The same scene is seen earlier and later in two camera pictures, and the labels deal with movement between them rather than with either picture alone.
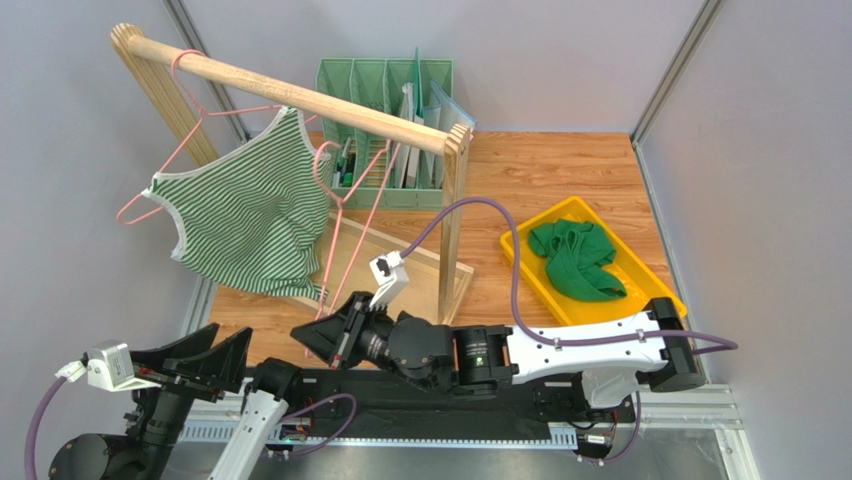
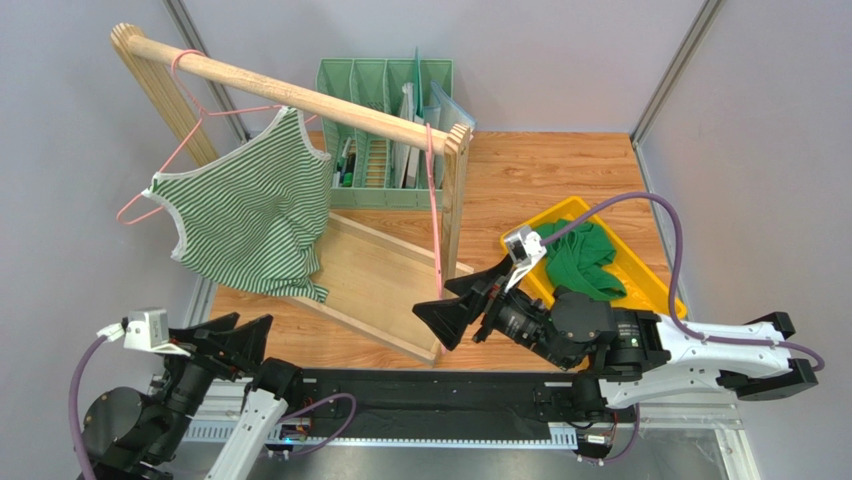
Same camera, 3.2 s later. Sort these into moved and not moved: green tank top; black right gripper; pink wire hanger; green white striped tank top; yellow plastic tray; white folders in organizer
Moved: pink wire hanger; black right gripper
Not moved: yellow plastic tray; green white striped tank top; green tank top; white folders in organizer
